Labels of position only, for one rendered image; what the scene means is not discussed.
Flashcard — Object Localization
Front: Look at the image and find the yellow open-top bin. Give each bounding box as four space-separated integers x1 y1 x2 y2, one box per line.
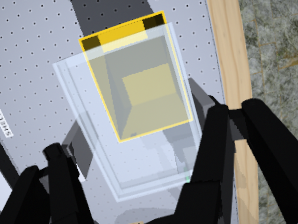
78 11 167 51

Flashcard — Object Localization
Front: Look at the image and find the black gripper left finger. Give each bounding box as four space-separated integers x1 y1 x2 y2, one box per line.
0 120 94 224

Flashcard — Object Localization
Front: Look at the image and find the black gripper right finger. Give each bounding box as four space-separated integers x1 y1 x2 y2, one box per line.
171 77 298 224

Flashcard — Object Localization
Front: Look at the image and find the light grey base plate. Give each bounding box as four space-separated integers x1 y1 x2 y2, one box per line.
0 0 226 224

